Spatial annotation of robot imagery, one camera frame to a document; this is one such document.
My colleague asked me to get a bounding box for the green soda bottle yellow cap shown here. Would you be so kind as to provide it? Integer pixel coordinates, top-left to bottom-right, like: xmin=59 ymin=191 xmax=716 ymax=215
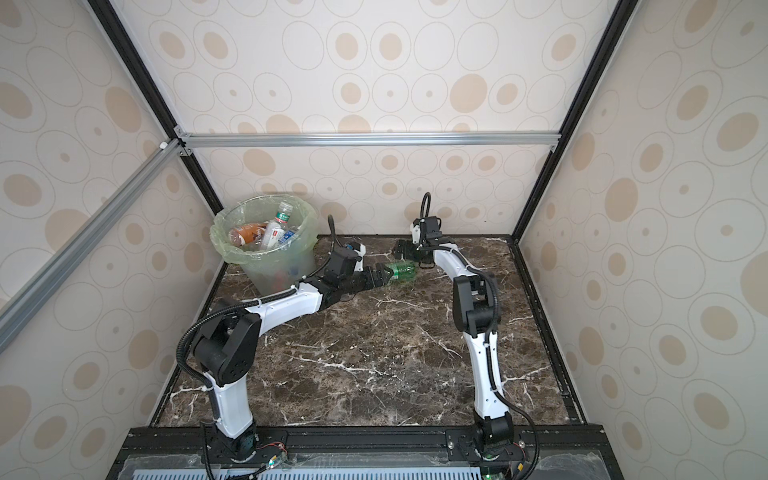
xmin=384 ymin=260 xmax=419 ymax=282

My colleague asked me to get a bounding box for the Pocari Sweat clear bottle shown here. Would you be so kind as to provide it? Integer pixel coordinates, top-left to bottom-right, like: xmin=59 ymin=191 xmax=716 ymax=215
xmin=278 ymin=226 xmax=299 ymax=245

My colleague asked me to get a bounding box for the green mesh bin with liner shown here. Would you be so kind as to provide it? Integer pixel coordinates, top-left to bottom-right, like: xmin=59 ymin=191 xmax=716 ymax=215
xmin=210 ymin=194 xmax=318 ymax=295

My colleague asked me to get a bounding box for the white floral label bottle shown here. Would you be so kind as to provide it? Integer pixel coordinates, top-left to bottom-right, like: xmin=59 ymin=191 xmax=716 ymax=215
xmin=260 ymin=201 xmax=293 ymax=251

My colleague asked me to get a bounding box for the brown Nescafe bottle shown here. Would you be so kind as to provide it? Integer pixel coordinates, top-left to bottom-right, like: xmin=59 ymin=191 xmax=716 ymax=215
xmin=229 ymin=222 xmax=267 ymax=247

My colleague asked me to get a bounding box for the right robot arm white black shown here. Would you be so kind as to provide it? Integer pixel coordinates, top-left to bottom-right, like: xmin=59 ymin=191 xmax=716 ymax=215
xmin=394 ymin=216 xmax=514 ymax=446

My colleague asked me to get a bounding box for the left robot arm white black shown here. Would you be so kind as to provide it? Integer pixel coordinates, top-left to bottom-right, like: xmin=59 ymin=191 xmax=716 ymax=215
xmin=176 ymin=245 xmax=395 ymax=440

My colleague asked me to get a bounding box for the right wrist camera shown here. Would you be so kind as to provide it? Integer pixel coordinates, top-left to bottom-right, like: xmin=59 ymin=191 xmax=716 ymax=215
xmin=410 ymin=219 xmax=422 ymax=245

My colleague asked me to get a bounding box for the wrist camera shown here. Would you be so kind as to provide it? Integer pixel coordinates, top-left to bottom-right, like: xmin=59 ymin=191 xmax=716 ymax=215
xmin=410 ymin=219 xmax=422 ymax=245
xmin=347 ymin=241 xmax=366 ymax=272

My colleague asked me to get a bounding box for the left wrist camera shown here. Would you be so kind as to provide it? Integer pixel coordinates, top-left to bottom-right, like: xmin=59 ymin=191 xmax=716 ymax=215
xmin=347 ymin=241 xmax=366 ymax=272

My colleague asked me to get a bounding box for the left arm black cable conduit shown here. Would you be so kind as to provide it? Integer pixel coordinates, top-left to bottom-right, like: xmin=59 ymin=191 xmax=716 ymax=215
xmin=175 ymin=214 xmax=340 ymax=391

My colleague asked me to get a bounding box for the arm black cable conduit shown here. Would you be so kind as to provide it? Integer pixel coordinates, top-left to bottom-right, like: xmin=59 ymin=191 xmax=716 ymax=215
xmin=175 ymin=214 xmax=340 ymax=391
xmin=418 ymin=191 xmax=541 ymax=480

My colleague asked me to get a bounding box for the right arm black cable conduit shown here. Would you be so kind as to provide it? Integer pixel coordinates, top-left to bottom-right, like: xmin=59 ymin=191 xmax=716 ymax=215
xmin=418 ymin=191 xmax=541 ymax=480

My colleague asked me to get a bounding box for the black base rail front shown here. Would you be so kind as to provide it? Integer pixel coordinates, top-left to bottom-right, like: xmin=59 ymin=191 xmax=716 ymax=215
xmin=107 ymin=424 xmax=623 ymax=479

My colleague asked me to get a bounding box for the horizontal aluminium rail back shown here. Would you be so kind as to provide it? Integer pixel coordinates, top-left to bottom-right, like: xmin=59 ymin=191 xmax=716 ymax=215
xmin=180 ymin=131 xmax=561 ymax=148

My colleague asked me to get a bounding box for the diagonal aluminium rail left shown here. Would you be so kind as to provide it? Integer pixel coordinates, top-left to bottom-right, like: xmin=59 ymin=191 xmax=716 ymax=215
xmin=1 ymin=139 xmax=182 ymax=350

